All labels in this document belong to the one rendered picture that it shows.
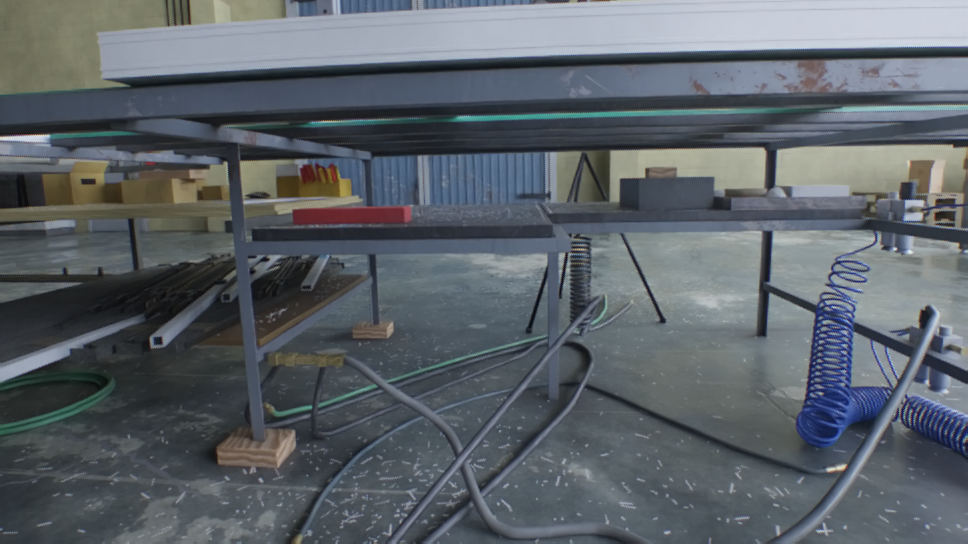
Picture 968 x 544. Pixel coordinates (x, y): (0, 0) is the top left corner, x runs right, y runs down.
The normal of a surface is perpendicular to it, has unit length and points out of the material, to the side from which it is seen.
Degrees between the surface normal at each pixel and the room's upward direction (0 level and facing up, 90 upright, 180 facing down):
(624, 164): 90
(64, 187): 90
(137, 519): 0
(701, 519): 0
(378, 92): 90
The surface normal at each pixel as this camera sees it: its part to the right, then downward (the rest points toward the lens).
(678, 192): -0.07, 0.13
